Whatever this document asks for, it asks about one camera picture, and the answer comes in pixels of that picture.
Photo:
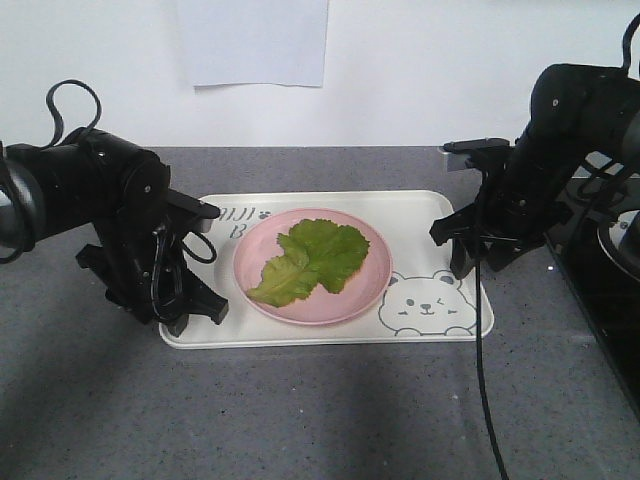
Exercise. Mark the white paper sheet on wall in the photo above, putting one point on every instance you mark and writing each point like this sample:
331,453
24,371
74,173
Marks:
254,42

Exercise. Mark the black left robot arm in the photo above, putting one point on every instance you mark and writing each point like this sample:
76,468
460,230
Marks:
124,191

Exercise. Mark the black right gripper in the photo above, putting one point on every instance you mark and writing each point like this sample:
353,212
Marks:
520,206

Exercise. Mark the cream bear serving tray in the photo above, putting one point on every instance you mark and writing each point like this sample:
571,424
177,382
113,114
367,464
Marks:
423,302

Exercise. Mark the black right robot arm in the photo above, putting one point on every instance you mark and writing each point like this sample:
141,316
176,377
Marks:
575,110

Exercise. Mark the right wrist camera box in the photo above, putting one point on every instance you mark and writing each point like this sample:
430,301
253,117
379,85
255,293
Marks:
479,154

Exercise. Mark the black pan on stove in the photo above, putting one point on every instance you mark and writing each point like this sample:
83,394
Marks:
619,240

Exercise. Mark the green lettuce leaf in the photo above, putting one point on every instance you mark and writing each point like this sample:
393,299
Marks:
314,252

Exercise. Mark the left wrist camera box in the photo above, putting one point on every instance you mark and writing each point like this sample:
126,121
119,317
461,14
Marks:
188,214

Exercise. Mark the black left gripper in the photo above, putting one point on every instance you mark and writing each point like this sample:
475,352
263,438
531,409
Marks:
145,273

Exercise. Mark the pink round plate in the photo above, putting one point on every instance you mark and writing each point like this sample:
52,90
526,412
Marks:
361,292

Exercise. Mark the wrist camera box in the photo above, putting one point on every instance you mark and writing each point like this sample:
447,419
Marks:
479,154
188,214

